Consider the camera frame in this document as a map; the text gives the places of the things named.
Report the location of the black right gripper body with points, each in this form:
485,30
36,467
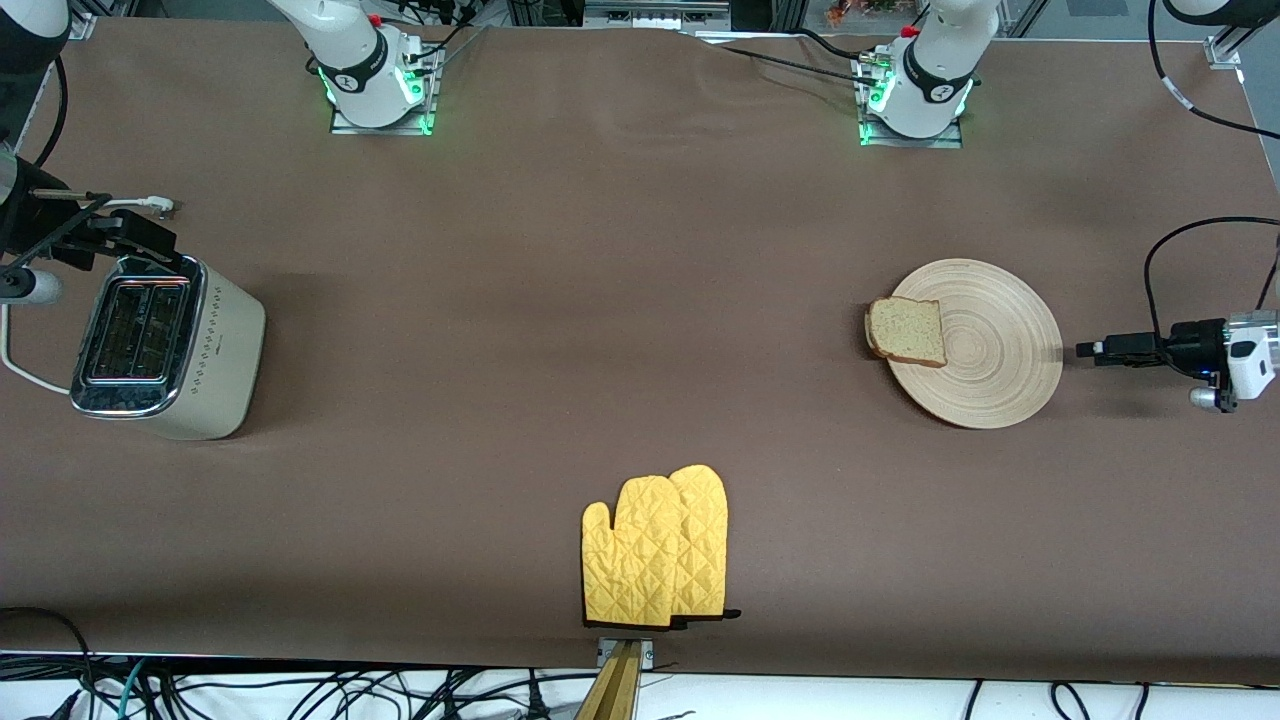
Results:
40,226

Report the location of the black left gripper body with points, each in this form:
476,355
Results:
1192,346

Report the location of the round wooden plate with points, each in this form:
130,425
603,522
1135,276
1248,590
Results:
1000,360

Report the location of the slice of brown bread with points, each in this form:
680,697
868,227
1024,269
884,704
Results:
908,330

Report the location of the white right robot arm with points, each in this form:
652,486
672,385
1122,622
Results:
355,60

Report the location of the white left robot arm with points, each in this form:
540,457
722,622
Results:
930,80

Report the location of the cream toaster with chrome top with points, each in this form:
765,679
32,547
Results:
225,350

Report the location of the colourful orange green object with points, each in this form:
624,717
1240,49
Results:
870,10

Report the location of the yellow quilted oven mitt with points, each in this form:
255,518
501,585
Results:
705,540
635,560

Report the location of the brown table cover sheet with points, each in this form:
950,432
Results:
600,250

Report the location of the aluminium corner bracket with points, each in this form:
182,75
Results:
78,20

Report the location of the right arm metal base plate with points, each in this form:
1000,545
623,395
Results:
380,130

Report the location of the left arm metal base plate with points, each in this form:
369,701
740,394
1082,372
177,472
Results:
910,144

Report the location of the aluminium frame profile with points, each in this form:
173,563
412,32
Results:
1225,50

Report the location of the metal mount bracket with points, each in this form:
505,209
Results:
645,652

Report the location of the aluminium frame rail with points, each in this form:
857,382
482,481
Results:
655,15

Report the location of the yellow camera mount bar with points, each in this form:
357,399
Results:
612,690

